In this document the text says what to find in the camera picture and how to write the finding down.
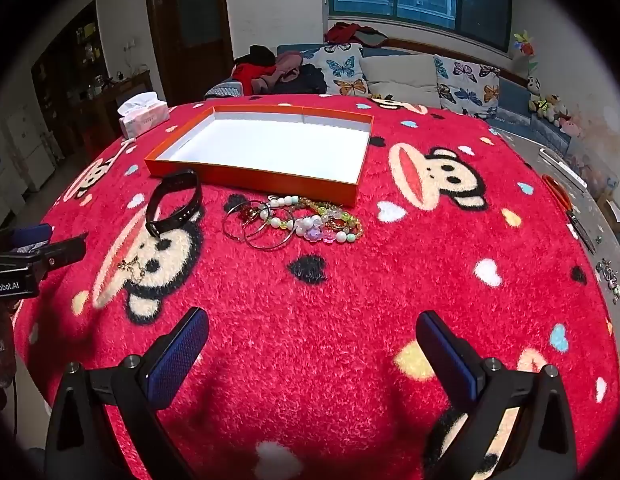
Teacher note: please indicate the grey striped cloth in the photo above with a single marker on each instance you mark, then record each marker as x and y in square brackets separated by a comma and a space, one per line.
[222, 91]

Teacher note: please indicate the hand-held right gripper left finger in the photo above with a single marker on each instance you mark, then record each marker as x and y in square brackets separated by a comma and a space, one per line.
[175, 362]

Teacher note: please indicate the butterfly print pillow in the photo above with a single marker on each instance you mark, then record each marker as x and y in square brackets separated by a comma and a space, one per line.
[340, 70]
[465, 85]

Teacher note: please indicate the dark shelf cabinet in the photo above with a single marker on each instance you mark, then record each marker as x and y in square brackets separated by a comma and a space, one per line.
[80, 60]

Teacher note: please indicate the red monkey print blanket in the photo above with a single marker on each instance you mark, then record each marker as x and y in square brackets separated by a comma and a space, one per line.
[340, 310]

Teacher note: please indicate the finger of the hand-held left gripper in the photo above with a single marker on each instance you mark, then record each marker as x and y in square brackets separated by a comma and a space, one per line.
[65, 252]

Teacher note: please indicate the white appliance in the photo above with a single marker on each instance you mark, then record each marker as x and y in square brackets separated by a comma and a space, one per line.
[20, 155]

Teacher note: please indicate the beige plush toy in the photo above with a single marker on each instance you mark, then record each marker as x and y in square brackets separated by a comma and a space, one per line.
[558, 106]

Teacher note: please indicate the dark wooden door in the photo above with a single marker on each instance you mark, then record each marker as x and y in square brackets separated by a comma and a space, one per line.
[190, 25]

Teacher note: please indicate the wooden sideboard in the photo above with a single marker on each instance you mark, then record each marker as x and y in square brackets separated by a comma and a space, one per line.
[115, 95]

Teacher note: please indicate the blue sofa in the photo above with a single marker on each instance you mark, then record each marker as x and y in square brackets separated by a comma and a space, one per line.
[515, 95]

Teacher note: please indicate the clear plastic storage box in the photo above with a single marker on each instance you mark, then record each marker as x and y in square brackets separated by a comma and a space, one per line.
[592, 170]

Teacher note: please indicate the pink tissue pack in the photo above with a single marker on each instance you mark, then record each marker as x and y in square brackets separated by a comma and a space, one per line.
[145, 117]

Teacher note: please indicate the red garment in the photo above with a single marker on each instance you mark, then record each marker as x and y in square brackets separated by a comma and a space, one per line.
[250, 77]

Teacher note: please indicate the colourful pinwheel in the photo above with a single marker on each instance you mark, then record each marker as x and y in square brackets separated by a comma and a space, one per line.
[525, 46]

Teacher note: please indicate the red and grey clothes pile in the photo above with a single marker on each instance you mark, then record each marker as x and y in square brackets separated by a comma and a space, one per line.
[345, 32]

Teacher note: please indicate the black smart wristband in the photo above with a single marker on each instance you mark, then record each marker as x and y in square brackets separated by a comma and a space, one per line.
[165, 225]

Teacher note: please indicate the beige cushion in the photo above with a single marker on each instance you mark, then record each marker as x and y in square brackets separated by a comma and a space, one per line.
[400, 77]

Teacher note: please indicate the small cardboard box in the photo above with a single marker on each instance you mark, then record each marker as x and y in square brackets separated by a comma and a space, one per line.
[612, 212]

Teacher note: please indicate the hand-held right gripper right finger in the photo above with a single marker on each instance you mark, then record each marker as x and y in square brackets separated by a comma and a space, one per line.
[450, 355]

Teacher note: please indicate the yellow green plush toy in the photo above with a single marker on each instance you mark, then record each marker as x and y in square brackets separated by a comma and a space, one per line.
[541, 105]

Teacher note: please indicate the silver bangle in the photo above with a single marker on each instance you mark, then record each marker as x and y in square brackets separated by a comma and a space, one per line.
[231, 234]

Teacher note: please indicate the orange tray box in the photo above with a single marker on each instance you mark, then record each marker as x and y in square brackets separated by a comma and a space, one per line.
[270, 140]

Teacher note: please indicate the pink garment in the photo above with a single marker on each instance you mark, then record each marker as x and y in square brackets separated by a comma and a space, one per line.
[290, 65]

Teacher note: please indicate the pink plush toy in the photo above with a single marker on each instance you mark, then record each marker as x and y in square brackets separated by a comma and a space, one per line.
[572, 126]

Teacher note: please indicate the black garment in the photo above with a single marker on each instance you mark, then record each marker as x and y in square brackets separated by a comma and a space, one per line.
[262, 55]

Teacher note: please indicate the panda plush toy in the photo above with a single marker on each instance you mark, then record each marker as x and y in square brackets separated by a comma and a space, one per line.
[534, 85]

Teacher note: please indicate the small red charm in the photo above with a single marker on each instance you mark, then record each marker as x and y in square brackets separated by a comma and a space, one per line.
[247, 217]

